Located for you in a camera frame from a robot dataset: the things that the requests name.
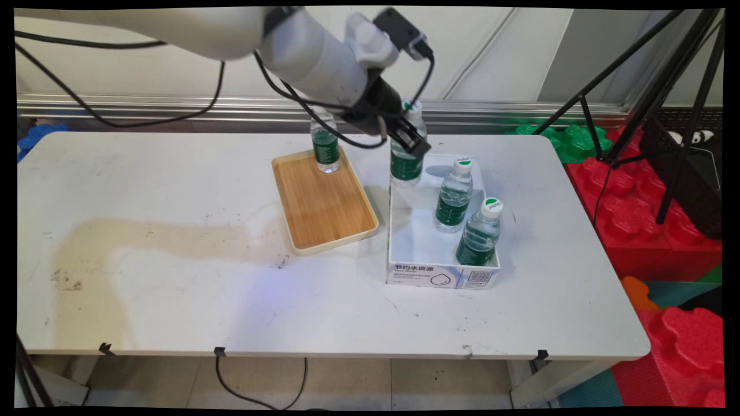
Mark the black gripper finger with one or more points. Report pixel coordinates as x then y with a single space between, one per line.
386 128
415 141

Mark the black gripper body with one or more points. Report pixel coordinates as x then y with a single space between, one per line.
376 107

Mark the green label water bottle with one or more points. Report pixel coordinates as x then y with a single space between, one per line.
404 167
478 240
454 202
326 153

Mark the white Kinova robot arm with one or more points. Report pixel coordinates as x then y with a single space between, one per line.
231 29

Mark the bamboo tray with cream rim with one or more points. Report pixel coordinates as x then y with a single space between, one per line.
324 202

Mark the white cardboard bottle box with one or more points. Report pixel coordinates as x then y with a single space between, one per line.
425 245

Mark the green foam block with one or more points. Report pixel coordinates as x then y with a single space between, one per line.
578 141

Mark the large red foam block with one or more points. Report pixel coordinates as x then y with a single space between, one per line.
636 225

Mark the black tripod stand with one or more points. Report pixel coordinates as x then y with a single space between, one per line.
670 75

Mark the orange foam block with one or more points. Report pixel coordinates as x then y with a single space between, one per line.
639 292

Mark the white table leg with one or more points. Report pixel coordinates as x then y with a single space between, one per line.
78 378
549 384

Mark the black bag with panda print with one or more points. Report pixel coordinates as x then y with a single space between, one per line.
691 185

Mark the blue foam block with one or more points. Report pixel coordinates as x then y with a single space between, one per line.
37 136

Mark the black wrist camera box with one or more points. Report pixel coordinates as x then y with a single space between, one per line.
402 29

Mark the aluminium wall rail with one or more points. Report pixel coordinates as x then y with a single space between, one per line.
491 110

